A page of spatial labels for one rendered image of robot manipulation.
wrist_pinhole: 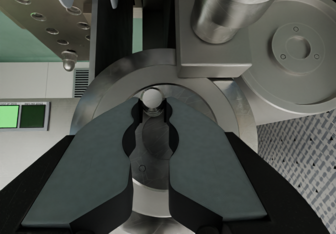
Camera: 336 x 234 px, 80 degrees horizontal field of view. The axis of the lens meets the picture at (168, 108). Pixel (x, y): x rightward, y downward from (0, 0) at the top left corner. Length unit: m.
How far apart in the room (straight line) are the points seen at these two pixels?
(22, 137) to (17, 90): 2.95
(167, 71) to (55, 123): 0.42
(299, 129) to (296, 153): 0.03
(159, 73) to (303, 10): 0.15
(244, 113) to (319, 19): 0.12
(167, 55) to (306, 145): 0.21
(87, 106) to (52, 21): 0.30
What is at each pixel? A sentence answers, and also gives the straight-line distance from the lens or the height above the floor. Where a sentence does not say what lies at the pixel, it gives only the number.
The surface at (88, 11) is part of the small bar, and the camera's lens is 0.38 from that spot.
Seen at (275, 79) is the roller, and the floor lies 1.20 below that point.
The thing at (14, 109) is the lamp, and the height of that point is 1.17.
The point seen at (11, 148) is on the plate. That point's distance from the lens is 0.59.
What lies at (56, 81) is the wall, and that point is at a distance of 3.30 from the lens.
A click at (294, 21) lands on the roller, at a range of 0.24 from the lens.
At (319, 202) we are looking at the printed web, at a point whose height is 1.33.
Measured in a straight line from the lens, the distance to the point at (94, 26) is 0.20.
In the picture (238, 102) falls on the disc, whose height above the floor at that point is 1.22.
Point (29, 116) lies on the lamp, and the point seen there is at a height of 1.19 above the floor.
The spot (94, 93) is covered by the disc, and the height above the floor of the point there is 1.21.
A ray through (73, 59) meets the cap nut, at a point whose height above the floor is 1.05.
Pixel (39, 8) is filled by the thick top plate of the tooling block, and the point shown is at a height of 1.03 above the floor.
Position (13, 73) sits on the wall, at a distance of 3.63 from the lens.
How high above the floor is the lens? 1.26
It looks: 10 degrees down
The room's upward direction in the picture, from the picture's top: 179 degrees clockwise
